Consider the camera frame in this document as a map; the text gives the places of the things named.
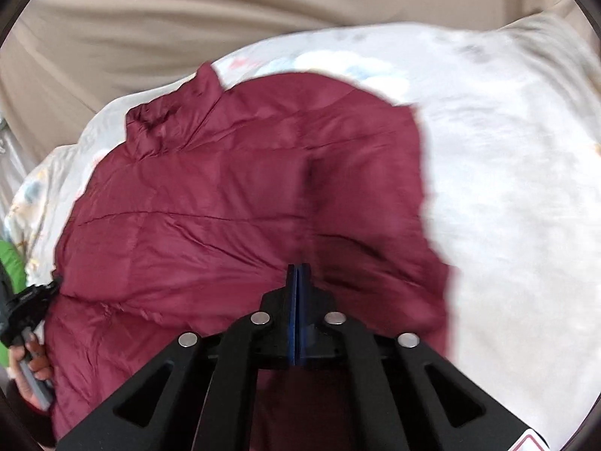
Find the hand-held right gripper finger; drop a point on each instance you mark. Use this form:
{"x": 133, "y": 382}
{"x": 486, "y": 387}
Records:
{"x": 292, "y": 319}
{"x": 301, "y": 319}

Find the maroon puffer jacket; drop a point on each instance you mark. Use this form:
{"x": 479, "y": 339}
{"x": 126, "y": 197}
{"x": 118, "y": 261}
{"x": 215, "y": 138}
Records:
{"x": 225, "y": 206}

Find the person's left hand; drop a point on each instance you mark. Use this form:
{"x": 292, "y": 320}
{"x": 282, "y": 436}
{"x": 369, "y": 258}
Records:
{"x": 40, "y": 364}

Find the green cloth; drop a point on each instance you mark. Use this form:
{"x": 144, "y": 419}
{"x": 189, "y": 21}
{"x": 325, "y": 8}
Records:
{"x": 10, "y": 263}

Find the white sheer curtain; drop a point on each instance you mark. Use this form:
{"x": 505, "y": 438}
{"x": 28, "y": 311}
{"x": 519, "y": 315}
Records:
{"x": 11, "y": 164}

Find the floral fleece blanket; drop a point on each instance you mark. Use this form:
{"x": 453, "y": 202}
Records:
{"x": 507, "y": 206}

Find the beige curtain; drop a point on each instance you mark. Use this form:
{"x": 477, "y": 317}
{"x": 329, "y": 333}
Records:
{"x": 188, "y": 14}

